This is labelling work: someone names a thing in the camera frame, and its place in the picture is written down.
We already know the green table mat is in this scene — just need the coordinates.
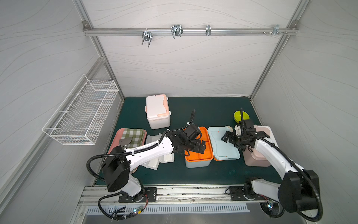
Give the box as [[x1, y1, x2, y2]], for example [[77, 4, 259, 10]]
[[115, 97, 281, 184]]

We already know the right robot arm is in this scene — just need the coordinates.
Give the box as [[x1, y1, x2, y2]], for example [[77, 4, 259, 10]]
[[221, 119, 324, 222]]

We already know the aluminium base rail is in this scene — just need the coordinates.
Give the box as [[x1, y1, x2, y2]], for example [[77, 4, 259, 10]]
[[78, 183, 308, 206]]

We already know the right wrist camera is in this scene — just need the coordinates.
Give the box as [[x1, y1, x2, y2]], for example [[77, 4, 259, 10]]
[[234, 124, 241, 136]]

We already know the metal screw bracket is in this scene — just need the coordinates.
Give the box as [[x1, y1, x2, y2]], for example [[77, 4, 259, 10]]
[[263, 25, 288, 36]]

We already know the white wire basket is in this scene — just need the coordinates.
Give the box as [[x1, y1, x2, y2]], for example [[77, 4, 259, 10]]
[[42, 75, 118, 146]]

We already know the metal u-bolt clamp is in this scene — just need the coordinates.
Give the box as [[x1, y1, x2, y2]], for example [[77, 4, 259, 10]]
[[170, 25, 183, 39]]

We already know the green bowl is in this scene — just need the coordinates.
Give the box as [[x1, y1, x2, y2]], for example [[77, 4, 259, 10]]
[[234, 111, 250, 123]]

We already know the metal hook clamp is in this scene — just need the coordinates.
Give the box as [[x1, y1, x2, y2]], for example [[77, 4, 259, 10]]
[[141, 30, 153, 48]]

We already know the pink first aid box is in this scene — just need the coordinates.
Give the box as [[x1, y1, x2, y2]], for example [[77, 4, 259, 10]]
[[243, 125, 277, 167]]

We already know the small metal bracket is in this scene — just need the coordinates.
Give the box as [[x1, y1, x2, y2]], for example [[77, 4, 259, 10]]
[[206, 25, 211, 36]]

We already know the pink tray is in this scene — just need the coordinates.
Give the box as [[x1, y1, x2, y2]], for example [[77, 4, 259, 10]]
[[107, 128, 148, 174]]

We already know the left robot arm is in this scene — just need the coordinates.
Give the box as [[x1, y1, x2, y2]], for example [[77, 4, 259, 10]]
[[86, 123, 206, 220]]

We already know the green checkered cloth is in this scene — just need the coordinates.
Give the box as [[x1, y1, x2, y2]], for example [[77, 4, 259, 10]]
[[116, 128, 147, 148]]

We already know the white box peach handle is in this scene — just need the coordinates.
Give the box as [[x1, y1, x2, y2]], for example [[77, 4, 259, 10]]
[[145, 94, 171, 130]]

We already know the aluminium crossbar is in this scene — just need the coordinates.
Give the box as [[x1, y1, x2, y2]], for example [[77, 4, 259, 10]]
[[84, 27, 299, 36]]

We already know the blue box orange handle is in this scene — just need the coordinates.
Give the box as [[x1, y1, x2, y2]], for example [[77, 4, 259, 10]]
[[185, 127, 241, 169]]

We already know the gauze packet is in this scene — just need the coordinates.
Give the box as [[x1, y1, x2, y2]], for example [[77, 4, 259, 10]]
[[141, 158, 160, 170], [159, 154, 174, 163], [146, 133, 162, 144]]

